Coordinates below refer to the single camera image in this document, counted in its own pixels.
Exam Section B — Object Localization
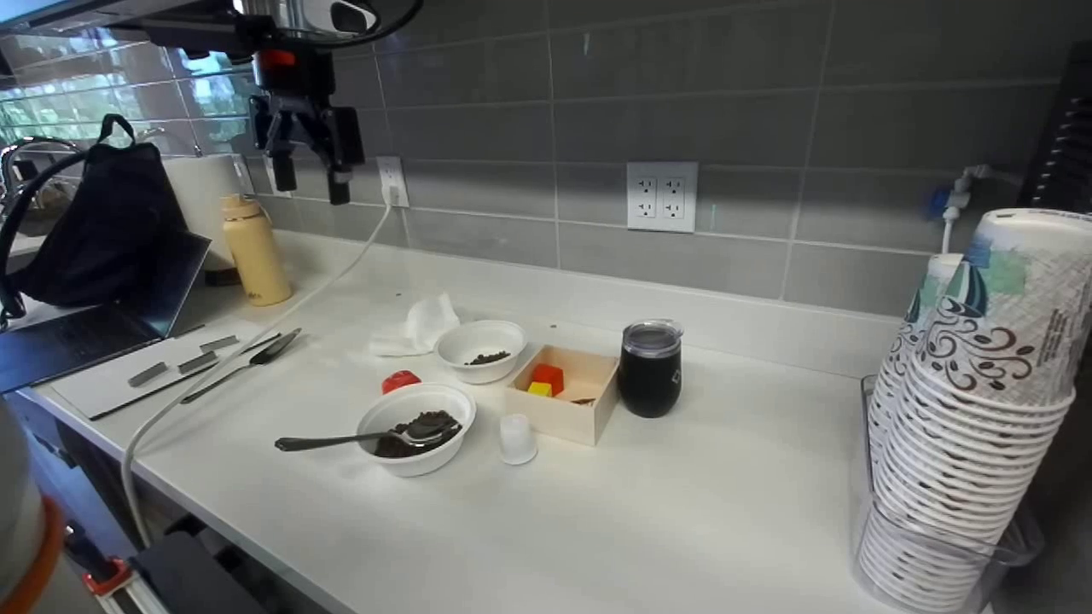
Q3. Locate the blue spray bottle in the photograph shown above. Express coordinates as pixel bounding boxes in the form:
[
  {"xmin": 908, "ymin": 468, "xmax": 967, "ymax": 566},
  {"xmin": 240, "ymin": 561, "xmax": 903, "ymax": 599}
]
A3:
[{"xmin": 928, "ymin": 164, "xmax": 988, "ymax": 252}]

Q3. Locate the wooden box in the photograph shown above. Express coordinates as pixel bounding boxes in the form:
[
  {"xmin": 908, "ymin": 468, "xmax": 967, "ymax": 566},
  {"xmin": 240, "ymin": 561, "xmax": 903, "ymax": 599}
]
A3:
[{"xmin": 503, "ymin": 345, "xmax": 619, "ymax": 448}]

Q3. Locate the red small object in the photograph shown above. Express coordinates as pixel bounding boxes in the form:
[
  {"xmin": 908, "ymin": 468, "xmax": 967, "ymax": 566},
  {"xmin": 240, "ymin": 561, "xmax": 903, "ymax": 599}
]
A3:
[{"xmin": 382, "ymin": 368, "xmax": 421, "ymax": 396}]

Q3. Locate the yellow block in box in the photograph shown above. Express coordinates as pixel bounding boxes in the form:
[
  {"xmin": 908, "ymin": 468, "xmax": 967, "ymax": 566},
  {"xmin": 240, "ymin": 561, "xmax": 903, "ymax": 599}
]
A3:
[{"xmin": 527, "ymin": 382, "xmax": 552, "ymax": 398}]

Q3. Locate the clear cup holder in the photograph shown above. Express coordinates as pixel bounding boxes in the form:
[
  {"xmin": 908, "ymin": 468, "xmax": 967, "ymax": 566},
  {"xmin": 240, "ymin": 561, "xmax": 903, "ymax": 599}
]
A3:
[{"xmin": 850, "ymin": 375, "xmax": 1043, "ymax": 614}]

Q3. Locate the dark purple tumbler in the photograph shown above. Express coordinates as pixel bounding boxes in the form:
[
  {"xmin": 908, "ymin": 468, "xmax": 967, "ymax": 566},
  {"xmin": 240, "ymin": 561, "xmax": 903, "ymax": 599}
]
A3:
[{"xmin": 619, "ymin": 319, "xmax": 681, "ymax": 419}]

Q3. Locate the metal spoon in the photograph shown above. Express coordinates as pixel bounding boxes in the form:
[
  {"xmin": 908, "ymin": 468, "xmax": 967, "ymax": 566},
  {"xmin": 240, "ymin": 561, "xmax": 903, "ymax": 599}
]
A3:
[{"xmin": 272, "ymin": 414, "xmax": 460, "ymax": 451}]

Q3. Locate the white wall outlet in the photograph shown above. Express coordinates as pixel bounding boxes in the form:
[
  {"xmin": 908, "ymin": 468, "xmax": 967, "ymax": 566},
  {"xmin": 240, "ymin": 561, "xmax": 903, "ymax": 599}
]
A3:
[{"xmin": 629, "ymin": 164, "xmax": 695, "ymax": 232}]

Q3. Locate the near white bowl with beans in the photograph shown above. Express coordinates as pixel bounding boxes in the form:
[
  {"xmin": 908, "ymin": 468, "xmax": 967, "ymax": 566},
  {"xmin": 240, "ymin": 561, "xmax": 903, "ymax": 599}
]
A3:
[{"xmin": 358, "ymin": 386, "xmax": 477, "ymax": 476}]

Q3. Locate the red block in box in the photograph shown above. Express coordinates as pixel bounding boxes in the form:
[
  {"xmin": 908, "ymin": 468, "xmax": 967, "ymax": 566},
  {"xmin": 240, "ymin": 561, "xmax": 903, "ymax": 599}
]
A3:
[{"xmin": 530, "ymin": 360, "xmax": 568, "ymax": 391}]

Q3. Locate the black knife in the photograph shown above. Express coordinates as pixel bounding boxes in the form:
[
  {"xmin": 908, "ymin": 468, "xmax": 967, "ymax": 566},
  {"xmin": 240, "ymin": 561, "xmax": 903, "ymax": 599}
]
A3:
[{"xmin": 85, "ymin": 329, "xmax": 283, "ymax": 423}]

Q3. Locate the far white bowl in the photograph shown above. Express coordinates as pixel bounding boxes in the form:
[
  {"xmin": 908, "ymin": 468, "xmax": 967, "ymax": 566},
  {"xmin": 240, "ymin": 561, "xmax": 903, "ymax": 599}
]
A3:
[{"xmin": 437, "ymin": 319, "xmax": 527, "ymax": 386}]

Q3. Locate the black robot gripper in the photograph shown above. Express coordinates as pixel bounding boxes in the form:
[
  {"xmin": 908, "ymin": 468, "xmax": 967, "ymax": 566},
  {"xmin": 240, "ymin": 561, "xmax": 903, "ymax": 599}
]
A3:
[{"xmin": 253, "ymin": 49, "xmax": 366, "ymax": 205}]

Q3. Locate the black fork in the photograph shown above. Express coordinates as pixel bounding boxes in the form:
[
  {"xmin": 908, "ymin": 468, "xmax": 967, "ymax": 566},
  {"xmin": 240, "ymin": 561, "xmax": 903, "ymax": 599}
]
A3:
[{"xmin": 181, "ymin": 326, "xmax": 301, "ymax": 404}]

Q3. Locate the black backpack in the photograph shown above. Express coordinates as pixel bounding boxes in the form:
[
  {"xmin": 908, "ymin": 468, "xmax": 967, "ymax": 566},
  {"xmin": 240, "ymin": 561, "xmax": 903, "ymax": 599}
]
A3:
[{"xmin": 0, "ymin": 111, "xmax": 188, "ymax": 316}]

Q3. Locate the white plug outlet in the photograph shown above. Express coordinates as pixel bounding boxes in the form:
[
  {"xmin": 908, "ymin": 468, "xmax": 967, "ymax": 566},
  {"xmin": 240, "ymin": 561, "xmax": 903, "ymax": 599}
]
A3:
[{"xmin": 375, "ymin": 157, "xmax": 411, "ymax": 207}]

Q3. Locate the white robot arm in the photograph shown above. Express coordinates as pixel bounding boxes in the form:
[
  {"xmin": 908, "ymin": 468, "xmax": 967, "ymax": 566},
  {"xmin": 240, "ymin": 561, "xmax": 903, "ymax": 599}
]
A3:
[{"xmin": 125, "ymin": 0, "xmax": 427, "ymax": 205}]

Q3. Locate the patterned paper cup stack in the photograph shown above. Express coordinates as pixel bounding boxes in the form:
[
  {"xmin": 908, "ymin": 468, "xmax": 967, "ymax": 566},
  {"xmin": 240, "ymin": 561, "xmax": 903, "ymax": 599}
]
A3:
[{"xmin": 852, "ymin": 205, "xmax": 1092, "ymax": 609}]

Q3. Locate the small clear plastic cup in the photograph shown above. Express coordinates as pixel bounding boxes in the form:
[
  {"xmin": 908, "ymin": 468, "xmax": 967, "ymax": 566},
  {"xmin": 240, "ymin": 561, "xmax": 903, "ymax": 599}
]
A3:
[{"xmin": 498, "ymin": 414, "xmax": 537, "ymax": 468}]

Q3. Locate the crumpled white plastic wrap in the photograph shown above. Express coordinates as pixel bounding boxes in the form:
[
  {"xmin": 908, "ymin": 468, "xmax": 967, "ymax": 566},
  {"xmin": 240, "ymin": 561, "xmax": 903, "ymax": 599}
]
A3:
[{"xmin": 367, "ymin": 294, "xmax": 460, "ymax": 359}]

